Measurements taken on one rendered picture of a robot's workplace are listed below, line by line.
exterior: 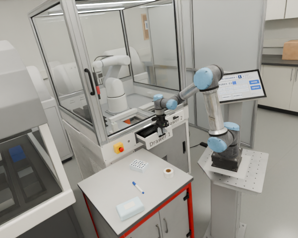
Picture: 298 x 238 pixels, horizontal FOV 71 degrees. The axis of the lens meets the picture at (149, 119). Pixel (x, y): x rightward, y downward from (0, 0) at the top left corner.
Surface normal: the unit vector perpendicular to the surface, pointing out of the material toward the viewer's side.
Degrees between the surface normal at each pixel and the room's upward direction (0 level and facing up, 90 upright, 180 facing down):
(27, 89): 69
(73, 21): 90
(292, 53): 91
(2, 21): 90
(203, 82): 82
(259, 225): 0
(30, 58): 90
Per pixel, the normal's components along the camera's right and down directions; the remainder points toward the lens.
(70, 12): 0.63, 0.25
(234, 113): 0.04, 0.41
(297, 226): -0.13, -0.90
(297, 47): -0.76, 0.32
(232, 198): -0.53, 0.41
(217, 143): -0.65, 0.49
